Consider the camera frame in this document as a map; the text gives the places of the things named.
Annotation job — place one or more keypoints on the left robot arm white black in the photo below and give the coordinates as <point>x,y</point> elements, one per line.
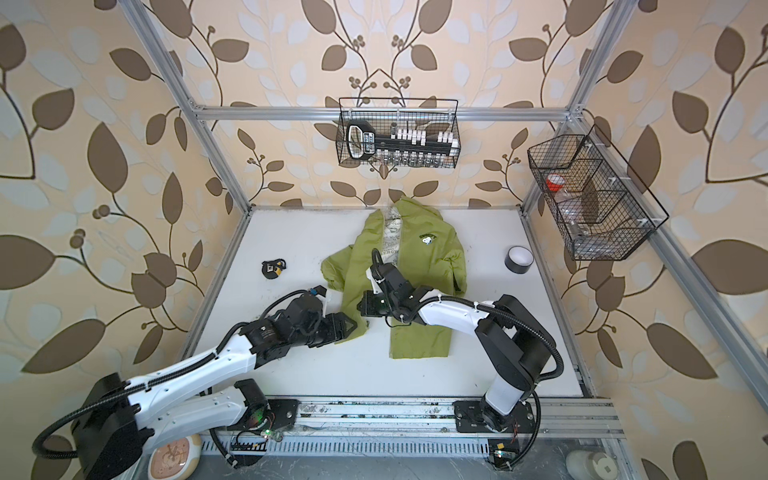
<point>121,420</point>

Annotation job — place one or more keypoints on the pink white round device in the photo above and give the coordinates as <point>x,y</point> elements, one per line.
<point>177,460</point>

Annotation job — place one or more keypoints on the black yellow tape measure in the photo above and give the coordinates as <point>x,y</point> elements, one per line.
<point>272,269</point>

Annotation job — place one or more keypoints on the black socket set rail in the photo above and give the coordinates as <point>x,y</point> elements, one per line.
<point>400,145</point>

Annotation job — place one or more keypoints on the black wire basket back wall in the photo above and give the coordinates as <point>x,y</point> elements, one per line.
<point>433,114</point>

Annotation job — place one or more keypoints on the green jacket with patterned lining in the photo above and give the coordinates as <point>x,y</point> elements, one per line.
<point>422,245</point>

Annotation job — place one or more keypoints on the red cap bottle in basket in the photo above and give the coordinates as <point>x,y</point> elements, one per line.
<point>555,183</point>

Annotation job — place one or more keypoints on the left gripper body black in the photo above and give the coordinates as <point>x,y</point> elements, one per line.
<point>323,332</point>

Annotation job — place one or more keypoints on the grey tape roll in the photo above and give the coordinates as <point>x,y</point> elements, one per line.
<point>519,260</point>

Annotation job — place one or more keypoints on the white round device bottom right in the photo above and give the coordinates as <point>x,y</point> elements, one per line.
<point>591,465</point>

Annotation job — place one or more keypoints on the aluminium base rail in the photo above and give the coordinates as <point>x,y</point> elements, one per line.
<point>378,426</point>

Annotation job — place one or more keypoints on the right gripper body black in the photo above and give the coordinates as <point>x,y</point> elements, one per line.
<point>378,304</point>

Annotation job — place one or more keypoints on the black wire basket right wall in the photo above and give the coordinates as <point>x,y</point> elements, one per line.
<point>607,210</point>

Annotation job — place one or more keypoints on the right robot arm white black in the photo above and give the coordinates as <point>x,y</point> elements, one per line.
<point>522,352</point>

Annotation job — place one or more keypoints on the black wire basket wall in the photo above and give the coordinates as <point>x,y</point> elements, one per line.
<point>607,210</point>
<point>433,114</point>

